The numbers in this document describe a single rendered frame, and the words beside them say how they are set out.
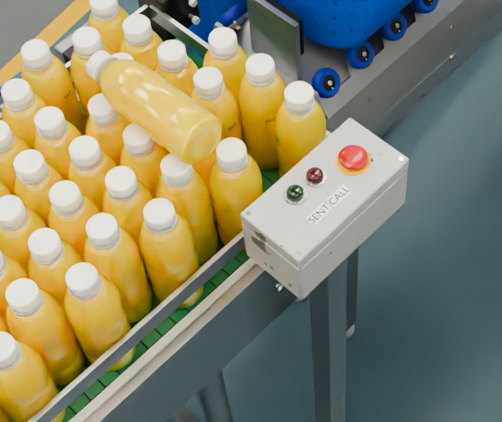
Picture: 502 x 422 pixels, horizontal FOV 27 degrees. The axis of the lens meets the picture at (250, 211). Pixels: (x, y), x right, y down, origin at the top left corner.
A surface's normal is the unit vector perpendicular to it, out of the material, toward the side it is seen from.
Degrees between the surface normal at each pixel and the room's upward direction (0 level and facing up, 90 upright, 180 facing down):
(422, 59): 70
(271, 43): 90
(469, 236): 0
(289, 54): 90
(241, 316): 90
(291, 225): 0
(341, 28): 90
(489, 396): 0
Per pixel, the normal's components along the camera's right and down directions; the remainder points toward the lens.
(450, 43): 0.64, 0.35
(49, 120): -0.07, -0.54
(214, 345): 0.70, 0.57
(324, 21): -0.70, 0.62
